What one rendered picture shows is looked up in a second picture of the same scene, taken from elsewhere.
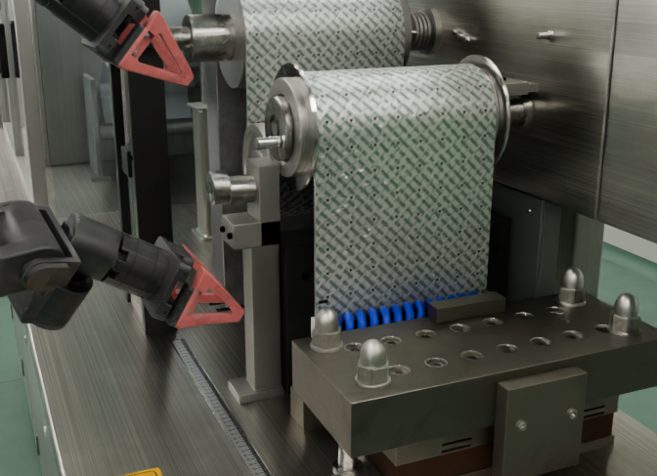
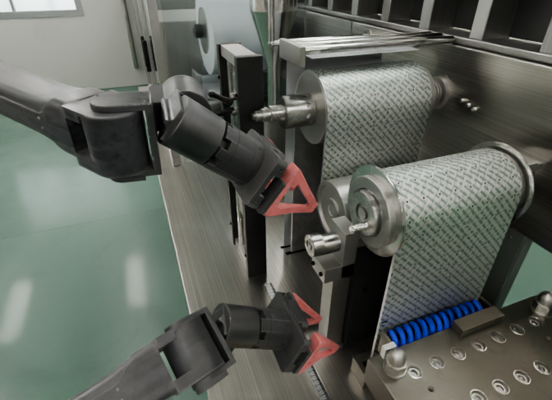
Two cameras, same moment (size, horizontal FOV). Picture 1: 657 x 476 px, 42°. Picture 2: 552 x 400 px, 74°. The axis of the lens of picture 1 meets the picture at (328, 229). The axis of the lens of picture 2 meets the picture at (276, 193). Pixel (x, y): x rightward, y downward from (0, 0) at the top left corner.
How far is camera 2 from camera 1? 0.56 m
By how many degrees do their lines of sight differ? 15
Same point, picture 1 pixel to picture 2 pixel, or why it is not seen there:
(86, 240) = (236, 334)
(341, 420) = not seen: outside the picture
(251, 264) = (332, 287)
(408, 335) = (446, 355)
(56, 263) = (218, 374)
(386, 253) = (428, 289)
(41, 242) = (208, 366)
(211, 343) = (288, 287)
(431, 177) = (468, 241)
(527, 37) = (540, 127)
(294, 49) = (358, 123)
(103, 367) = not seen: hidden behind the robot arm
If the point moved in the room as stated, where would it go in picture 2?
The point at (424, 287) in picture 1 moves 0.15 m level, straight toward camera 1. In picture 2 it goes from (445, 301) to (468, 377)
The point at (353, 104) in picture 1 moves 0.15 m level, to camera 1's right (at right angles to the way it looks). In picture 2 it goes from (429, 205) to (533, 207)
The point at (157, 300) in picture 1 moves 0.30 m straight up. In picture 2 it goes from (285, 360) to (289, 177)
